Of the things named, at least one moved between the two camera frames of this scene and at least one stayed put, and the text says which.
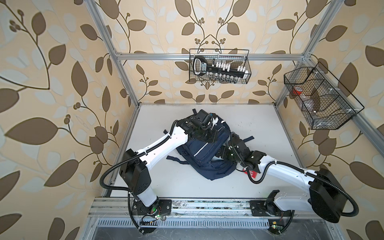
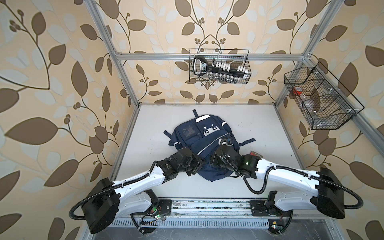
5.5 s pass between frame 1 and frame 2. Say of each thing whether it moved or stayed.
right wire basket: stayed
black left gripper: moved
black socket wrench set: stayed
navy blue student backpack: stayed
